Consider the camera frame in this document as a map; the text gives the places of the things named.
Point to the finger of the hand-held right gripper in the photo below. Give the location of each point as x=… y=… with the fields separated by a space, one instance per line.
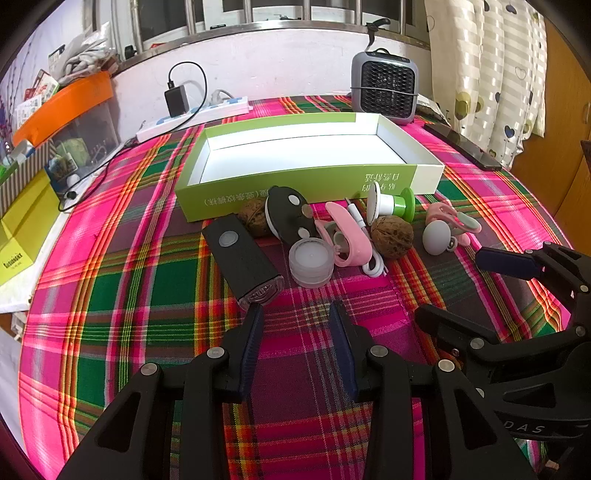
x=455 y=330
x=505 y=263

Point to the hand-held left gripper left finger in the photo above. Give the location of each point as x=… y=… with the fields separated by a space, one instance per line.
x=251 y=344

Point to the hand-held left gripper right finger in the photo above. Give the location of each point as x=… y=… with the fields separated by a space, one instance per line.
x=344 y=348

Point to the pink clip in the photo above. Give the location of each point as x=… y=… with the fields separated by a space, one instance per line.
x=461 y=224

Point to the black flashlight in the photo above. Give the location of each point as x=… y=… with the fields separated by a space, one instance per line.
x=240 y=263

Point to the translucent round jar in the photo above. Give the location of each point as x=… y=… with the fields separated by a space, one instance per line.
x=310 y=258

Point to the pink ear hook device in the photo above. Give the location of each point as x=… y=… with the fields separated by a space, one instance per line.
x=353 y=240

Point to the brown walnut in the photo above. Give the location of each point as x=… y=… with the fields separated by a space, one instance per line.
x=254 y=224
x=391 y=237

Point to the green and white roller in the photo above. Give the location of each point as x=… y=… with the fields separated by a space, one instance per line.
x=392 y=203

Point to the green and white cardboard box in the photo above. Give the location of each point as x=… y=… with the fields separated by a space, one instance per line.
x=300 y=152

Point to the wooden cabinet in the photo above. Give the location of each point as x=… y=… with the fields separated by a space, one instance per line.
x=554 y=161

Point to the black phone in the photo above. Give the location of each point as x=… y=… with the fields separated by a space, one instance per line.
x=466 y=147

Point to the plaid tablecloth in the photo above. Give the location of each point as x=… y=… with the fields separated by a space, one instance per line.
x=138 y=286

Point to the black oval device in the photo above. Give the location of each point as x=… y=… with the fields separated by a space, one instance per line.
x=284 y=214

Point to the white heart print curtain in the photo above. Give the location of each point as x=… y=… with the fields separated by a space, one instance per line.
x=489 y=55

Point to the grey desk fan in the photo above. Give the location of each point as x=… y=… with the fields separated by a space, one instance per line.
x=383 y=87

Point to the white power strip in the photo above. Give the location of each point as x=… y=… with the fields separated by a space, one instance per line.
x=217 y=110

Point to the black charger adapter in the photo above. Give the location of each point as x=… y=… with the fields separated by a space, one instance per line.
x=177 y=100

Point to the yellow green box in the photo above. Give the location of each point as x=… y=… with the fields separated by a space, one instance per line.
x=23 y=230

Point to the striped box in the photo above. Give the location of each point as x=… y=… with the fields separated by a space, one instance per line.
x=27 y=173

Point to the metal window grille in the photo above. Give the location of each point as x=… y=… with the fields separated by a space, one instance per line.
x=258 y=25

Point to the white cloth pile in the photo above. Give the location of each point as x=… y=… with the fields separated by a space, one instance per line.
x=87 y=55

